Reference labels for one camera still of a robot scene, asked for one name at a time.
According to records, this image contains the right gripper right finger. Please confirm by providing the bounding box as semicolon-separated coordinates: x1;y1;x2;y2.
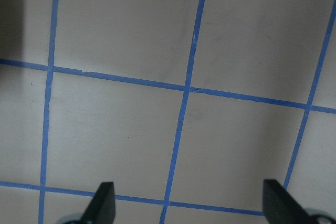
262;179;328;224

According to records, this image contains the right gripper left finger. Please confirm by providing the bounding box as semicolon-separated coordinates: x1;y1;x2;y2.
80;182;116;224

